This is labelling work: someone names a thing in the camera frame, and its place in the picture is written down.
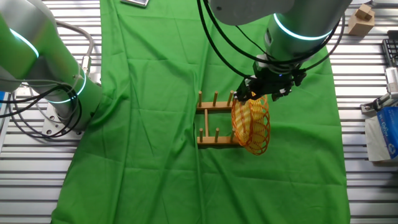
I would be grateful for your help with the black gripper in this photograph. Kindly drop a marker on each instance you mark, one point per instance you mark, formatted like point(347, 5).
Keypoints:
point(270, 81)

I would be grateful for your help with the wooden dish rack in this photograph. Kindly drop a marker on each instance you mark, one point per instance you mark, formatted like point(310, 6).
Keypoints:
point(214, 106)

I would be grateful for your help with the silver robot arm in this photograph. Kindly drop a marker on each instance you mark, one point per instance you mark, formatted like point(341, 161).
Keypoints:
point(295, 18)

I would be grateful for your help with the wooden block puzzle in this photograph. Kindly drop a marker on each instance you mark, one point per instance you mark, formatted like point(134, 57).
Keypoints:
point(359, 26)

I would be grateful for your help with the blue white tissue box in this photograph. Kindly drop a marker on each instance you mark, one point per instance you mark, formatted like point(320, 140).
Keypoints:
point(371, 140)

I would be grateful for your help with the blue tissue pack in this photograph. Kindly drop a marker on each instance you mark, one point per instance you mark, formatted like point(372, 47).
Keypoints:
point(388, 130)

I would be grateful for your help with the green cloth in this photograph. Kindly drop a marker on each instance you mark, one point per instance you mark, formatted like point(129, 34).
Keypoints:
point(140, 155)

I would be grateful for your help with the silver digital kitchen scale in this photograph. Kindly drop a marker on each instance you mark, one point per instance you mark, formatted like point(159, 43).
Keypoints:
point(136, 2)

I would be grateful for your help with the aluminium camera bracket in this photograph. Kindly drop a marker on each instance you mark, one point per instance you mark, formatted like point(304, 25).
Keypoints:
point(373, 105)

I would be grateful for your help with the silver tripod camera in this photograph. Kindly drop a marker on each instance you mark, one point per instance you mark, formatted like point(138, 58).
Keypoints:
point(392, 77)

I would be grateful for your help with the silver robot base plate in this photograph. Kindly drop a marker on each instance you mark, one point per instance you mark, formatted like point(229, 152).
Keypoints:
point(51, 124)

